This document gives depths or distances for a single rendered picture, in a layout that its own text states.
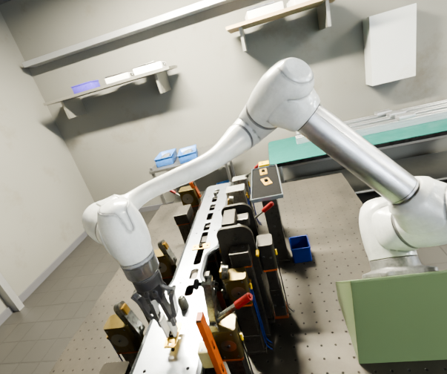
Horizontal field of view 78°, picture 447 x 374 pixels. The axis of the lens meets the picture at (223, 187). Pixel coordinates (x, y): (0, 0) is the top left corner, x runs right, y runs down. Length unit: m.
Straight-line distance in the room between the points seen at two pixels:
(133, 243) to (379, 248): 0.81
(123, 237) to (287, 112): 0.54
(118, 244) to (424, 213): 0.82
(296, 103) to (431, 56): 3.33
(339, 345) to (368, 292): 0.34
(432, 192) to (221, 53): 3.04
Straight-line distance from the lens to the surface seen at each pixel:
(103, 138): 4.34
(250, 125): 0.91
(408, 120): 3.38
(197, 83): 3.71
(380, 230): 1.10
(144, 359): 0.99
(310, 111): 0.83
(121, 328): 1.05
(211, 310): 0.83
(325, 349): 1.23
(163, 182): 0.86
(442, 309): 1.08
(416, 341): 1.16
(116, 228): 0.69
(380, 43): 3.63
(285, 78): 0.79
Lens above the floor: 1.70
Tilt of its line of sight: 23 degrees down
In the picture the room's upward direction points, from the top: 16 degrees counter-clockwise
